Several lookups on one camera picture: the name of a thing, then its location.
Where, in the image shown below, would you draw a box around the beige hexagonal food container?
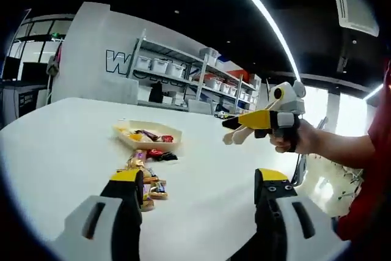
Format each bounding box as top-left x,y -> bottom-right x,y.
112,119 -> 183,152

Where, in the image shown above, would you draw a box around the ceiling air conditioner unit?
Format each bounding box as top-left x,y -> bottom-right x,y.
330,0 -> 381,38

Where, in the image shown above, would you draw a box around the dark grey counter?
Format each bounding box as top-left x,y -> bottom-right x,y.
1,83 -> 51,117

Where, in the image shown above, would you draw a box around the set of white storage bins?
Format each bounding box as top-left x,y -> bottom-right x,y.
136,47 -> 260,105

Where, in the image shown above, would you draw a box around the yellow clear food packet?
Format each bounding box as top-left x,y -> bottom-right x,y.
117,126 -> 146,142

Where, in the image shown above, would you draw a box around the black bag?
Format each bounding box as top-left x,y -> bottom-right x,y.
148,83 -> 163,103

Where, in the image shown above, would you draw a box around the grey red hanging bag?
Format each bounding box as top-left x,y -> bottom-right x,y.
45,54 -> 63,76

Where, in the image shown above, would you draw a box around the beige plastic food tongs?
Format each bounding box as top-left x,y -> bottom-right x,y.
222,98 -> 282,146

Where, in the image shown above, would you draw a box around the person's right hand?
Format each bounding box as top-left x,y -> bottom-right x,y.
269,119 -> 321,155

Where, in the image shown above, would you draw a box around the pile of snack food packets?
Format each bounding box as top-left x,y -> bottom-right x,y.
117,148 -> 180,213

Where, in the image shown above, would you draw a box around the ceiling light strip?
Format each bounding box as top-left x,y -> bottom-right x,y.
215,0 -> 302,78

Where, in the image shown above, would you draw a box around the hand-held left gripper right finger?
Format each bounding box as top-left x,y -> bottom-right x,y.
254,167 -> 352,261

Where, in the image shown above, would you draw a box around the person in red shirt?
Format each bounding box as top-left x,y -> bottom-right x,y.
335,59 -> 391,243

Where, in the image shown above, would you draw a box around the dark brown food bar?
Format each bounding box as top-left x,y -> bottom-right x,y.
134,129 -> 162,142

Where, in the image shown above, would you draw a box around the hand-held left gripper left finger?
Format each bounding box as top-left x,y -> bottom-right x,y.
53,169 -> 144,261

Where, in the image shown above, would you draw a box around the black computer monitor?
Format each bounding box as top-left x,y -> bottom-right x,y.
2,56 -> 21,81
21,61 -> 49,84

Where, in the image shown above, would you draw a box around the grey metal shelving rack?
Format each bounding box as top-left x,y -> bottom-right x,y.
130,28 -> 262,112

